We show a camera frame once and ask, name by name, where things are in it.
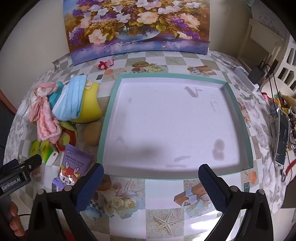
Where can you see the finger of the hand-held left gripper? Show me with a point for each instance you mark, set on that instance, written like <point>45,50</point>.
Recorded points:
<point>32,161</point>

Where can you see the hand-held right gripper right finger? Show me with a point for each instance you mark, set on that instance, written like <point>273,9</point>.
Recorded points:
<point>212,187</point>

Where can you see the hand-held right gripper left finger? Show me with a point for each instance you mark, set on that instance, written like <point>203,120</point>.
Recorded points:
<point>91,187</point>

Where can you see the pink striped towel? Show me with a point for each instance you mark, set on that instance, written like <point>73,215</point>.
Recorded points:
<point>47,125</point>

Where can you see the teal toy box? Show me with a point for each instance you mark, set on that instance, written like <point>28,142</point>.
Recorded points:
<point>55,96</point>

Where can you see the blue face mask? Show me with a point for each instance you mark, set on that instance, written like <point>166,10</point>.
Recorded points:
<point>69,99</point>

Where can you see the pink floral scrunchie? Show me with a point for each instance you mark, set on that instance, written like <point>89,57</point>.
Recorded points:
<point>44,89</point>

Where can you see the teal tray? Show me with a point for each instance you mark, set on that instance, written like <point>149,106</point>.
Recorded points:
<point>171,125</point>

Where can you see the person's left hand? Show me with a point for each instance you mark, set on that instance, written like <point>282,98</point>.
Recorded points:
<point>16,222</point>

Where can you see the lime green packet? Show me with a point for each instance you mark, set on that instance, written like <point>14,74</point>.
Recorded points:
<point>35,147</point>
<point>46,150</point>

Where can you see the purple baby wipes pack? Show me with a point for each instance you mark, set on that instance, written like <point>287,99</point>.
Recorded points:
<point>74,162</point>

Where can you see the red green toy fruit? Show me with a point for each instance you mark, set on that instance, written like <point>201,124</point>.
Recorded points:
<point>67,139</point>

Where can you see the dark cabinet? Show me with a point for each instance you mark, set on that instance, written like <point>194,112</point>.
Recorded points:
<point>4,120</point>

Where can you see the brown toy potato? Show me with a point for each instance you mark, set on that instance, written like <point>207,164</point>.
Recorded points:
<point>92,133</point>

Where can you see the checkered printed tablecloth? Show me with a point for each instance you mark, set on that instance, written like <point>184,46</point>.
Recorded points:
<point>150,199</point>

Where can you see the grey floral tablecloth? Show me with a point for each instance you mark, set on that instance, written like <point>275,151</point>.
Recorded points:
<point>266,143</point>

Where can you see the yellow cup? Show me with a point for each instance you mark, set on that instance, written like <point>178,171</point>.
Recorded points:
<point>90,102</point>

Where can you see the smartphone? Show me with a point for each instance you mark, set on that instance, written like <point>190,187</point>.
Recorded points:
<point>282,136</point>

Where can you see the pile of colorful toys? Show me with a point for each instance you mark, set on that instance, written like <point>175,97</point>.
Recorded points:
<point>281,99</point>

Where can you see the white power strip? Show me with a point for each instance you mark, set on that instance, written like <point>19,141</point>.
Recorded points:
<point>246,77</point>

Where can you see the red hair bow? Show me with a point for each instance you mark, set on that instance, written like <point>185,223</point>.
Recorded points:
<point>105,64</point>

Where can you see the black power adapter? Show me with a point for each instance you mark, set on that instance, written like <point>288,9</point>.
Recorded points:
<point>256,74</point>

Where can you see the white lattice furniture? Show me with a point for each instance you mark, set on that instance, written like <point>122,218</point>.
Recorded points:
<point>286,67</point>

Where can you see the flower painting poster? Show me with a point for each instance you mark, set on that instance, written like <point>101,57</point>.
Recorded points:
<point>138,25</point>

